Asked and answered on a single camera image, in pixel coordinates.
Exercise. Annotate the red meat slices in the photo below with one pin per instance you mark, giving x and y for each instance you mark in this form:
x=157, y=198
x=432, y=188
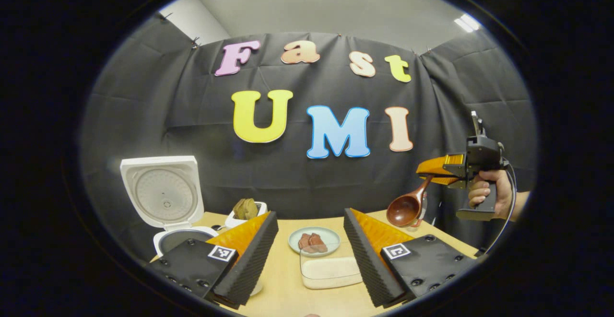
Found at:
x=312, y=243

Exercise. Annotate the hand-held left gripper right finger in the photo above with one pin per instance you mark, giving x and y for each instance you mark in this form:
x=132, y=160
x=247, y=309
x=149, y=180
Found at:
x=369, y=264

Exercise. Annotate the pale blue plate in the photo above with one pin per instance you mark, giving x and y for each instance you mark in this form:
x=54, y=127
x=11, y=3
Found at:
x=296, y=240

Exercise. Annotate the clear dish of rice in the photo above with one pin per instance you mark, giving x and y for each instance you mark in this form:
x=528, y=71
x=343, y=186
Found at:
x=331, y=271

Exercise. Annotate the white chopstick holder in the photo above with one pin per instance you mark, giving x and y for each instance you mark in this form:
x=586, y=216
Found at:
x=232, y=222

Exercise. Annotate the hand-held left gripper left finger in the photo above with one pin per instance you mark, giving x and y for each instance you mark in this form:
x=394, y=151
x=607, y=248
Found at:
x=252, y=264

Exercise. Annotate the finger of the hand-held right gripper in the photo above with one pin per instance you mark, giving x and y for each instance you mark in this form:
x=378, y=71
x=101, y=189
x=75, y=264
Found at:
x=443, y=180
x=434, y=165

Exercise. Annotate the white rice cooker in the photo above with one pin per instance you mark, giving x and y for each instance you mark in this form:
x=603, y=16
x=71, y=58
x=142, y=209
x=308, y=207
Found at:
x=163, y=194

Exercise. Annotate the black backdrop cloth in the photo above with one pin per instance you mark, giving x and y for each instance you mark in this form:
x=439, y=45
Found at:
x=158, y=130

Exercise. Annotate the wooden spoon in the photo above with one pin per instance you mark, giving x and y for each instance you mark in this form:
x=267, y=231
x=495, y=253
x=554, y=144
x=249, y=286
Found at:
x=405, y=210

